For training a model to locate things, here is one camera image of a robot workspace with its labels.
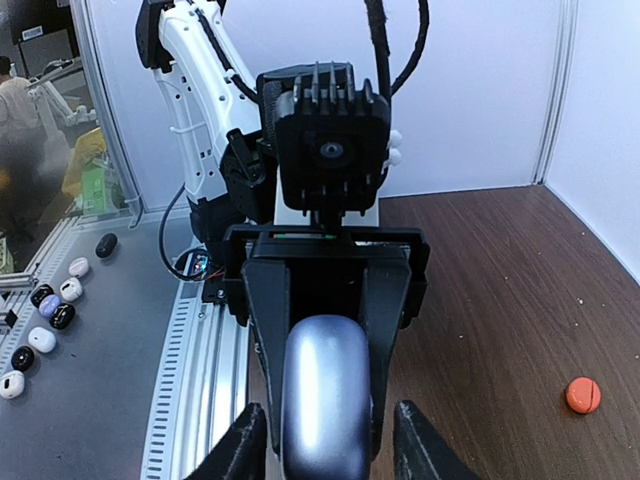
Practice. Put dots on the black earbud case far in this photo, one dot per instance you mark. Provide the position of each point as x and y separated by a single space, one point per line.
106 246

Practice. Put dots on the black earbud case lower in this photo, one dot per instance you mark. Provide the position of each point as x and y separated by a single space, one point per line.
23 358

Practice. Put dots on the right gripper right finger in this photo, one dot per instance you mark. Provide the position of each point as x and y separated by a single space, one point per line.
420 452

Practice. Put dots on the front aluminium rail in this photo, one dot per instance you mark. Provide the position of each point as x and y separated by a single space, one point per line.
200 388

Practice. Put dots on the black earbud case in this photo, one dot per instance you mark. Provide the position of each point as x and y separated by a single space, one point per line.
23 358
41 292
62 316
106 246

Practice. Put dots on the grey oval puck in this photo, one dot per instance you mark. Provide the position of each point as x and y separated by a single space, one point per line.
325 427

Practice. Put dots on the person in background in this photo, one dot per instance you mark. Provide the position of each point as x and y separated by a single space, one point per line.
25 184

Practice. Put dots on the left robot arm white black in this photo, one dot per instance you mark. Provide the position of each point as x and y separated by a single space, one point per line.
231 177

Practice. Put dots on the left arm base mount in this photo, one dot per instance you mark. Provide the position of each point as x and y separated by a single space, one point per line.
208 276

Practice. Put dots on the black earbud case left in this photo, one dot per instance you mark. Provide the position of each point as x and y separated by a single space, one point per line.
41 292

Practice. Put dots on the white earbud case upper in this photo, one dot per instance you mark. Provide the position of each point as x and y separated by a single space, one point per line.
71 290

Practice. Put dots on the black earbud case middle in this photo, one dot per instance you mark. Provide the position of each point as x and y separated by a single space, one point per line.
62 316

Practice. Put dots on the pale pink earbud case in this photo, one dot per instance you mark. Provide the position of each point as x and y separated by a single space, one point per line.
79 267

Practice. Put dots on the left aluminium frame post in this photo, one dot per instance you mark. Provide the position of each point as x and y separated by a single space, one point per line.
561 72

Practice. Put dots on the white earbud case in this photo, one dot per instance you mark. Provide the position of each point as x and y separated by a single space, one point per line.
42 340
71 290

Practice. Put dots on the white earbud case lowest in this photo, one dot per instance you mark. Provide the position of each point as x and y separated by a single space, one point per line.
12 384

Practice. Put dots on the lavender earbud case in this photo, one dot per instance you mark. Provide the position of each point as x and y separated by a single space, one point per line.
48 305

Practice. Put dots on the red earbud charging case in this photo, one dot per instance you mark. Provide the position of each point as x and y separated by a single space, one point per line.
583 395

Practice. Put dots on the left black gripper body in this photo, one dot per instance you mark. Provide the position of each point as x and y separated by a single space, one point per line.
326 267

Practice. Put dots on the white earbud case middle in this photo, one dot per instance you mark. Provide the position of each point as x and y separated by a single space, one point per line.
42 340

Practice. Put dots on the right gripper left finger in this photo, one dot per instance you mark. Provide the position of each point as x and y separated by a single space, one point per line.
241 452

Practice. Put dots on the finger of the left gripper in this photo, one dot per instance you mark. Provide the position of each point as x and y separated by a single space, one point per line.
267 285
384 289

